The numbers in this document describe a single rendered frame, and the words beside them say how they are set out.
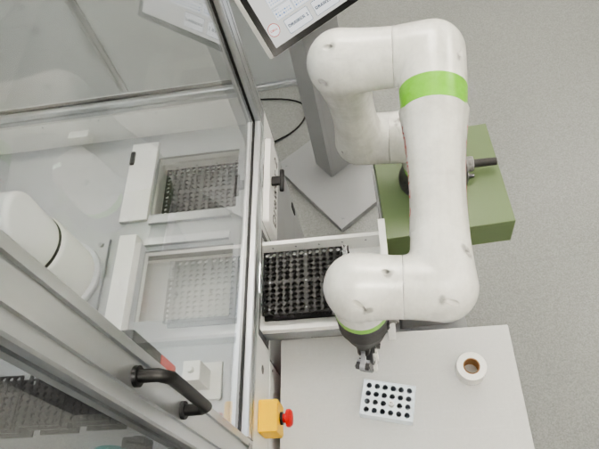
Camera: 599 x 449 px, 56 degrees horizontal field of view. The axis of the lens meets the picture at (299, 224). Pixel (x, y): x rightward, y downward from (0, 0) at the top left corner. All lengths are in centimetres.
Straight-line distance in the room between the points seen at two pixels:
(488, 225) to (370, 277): 74
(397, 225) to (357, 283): 69
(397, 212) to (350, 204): 103
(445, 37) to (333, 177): 169
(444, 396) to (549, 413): 87
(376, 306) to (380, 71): 42
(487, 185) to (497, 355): 45
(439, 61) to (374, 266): 37
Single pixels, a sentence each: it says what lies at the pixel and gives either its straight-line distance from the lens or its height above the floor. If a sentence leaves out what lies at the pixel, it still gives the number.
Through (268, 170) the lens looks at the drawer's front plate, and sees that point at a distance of 161.
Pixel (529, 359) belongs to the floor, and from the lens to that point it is 233.
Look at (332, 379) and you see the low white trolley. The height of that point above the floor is 76.
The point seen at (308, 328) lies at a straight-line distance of 139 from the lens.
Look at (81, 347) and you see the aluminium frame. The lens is 63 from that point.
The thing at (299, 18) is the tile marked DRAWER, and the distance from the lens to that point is 192.
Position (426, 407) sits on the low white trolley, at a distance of 145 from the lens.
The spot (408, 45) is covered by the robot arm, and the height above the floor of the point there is 148.
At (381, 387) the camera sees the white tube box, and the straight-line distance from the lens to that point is 143.
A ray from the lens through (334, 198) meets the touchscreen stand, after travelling 260.
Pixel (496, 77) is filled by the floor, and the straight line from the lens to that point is 311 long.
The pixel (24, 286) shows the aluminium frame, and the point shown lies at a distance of 55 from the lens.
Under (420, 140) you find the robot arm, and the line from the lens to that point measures 95.
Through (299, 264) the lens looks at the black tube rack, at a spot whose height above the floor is 90.
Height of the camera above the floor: 217
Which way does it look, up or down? 57 degrees down
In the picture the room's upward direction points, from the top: 18 degrees counter-clockwise
